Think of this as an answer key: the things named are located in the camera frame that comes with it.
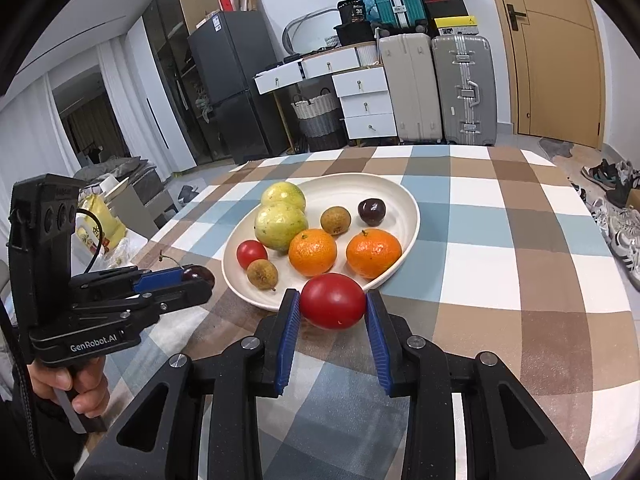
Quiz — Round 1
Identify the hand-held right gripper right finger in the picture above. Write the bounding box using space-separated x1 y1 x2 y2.
365 290 591 480

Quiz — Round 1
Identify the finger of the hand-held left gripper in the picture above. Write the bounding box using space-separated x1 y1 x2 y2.
72 280 214 324
70 265 186 294

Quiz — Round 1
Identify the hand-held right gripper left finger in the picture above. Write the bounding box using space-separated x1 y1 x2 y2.
87 288 302 480

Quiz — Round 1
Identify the dark cherry with stem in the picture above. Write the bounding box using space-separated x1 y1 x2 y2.
158 249 217 292

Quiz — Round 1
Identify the red cherry tomato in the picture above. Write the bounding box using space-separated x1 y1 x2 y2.
236 240 269 271
300 273 367 331

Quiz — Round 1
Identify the orange mandarin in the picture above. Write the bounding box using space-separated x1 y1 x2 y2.
288 228 338 278
346 228 403 280

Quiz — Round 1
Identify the yellow-green guava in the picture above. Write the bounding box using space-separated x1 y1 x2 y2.
254 203 309 252
260 181 307 213

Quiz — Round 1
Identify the dark purple plum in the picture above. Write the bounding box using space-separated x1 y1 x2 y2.
357 198 387 227

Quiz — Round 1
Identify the cream round plate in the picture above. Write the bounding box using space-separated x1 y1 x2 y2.
221 173 421 312

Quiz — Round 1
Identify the person's left forearm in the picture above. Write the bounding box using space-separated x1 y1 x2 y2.
0 390 93 480

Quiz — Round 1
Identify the person's left hand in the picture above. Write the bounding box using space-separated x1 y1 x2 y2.
27 362 111 417

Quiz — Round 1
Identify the brown longan with stem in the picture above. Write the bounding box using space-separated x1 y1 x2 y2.
246 259 277 292

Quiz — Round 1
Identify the yellow snack bag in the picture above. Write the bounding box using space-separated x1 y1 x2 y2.
77 195 126 248

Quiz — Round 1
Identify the open cardboard box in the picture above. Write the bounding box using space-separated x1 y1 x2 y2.
100 175 153 221

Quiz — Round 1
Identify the grey cushion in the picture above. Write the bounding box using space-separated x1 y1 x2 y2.
75 157 146 181

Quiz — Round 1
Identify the checkered tablecloth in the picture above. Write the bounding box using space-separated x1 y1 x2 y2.
85 145 640 480

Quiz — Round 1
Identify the white curtain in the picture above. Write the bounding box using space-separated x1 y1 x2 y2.
97 40 151 161

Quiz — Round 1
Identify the dark glass cabinet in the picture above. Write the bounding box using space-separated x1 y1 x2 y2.
142 0 213 166

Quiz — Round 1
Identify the grey white woven basket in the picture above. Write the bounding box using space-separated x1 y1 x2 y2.
291 89 346 138

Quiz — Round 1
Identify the black refrigerator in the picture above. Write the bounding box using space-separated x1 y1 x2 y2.
187 10 288 163

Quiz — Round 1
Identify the beige suitcase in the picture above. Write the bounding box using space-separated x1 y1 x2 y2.
377 32 445 143

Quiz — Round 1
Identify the white desk with drawers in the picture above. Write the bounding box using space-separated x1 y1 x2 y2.
254 42 401 148

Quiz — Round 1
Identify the grey door mat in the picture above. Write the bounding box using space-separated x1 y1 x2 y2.
540 137 573 158

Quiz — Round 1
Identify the pile of shoes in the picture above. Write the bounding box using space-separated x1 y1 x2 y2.
570 159 640 291

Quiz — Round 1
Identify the silver suitcase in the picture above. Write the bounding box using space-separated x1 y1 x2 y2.
431 34 498 147

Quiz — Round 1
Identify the white pleated filter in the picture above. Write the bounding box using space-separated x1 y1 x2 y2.
356 42 383 66

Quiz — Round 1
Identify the black storage box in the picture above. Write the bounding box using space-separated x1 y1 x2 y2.
334 22 377 46

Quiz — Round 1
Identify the yellow box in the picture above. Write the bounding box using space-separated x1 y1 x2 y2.
434 15 478 37

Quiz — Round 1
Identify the black jar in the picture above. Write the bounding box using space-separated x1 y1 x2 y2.
337 0 376 24

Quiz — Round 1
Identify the wooden door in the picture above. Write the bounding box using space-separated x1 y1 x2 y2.
482 0 608 150

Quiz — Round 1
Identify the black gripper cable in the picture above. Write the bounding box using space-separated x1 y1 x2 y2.
77 208 103 273

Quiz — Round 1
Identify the black wrist strap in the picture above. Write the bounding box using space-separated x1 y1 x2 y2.
12 360 40 461

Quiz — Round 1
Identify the grey hose hoop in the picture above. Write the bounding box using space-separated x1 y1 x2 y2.
282 8 341 56

